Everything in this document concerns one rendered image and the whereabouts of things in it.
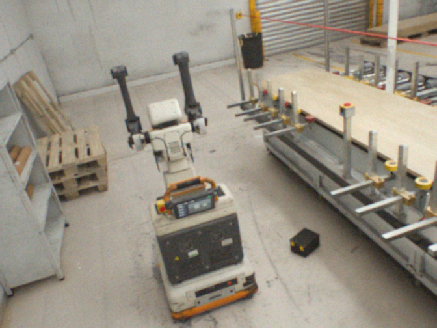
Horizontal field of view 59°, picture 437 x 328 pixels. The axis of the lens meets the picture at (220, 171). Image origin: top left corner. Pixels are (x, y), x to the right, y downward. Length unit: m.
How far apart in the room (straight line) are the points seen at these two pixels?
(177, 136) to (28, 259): 1.65
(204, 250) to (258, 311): 0.58
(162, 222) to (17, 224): 1.33
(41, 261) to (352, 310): 2.39
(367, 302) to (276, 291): 0.62
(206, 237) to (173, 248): 0.22
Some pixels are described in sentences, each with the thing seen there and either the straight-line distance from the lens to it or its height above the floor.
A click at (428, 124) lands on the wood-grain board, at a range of 3.13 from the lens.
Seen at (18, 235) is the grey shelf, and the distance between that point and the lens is 3.40.
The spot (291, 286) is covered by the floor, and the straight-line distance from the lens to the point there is 2.97.
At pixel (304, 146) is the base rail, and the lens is 3.28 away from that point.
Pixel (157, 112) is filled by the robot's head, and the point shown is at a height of 1.34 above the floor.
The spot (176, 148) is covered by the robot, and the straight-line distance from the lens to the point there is 2.58.
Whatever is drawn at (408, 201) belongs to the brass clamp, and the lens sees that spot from 2.32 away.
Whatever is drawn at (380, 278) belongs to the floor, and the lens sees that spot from 3.06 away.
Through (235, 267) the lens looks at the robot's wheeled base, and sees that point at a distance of 2.74.
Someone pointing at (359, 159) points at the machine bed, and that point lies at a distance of 3.01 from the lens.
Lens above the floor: 2.09
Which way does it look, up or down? 27 degrees down
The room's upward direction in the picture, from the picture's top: 10 degrees counter-clockwise
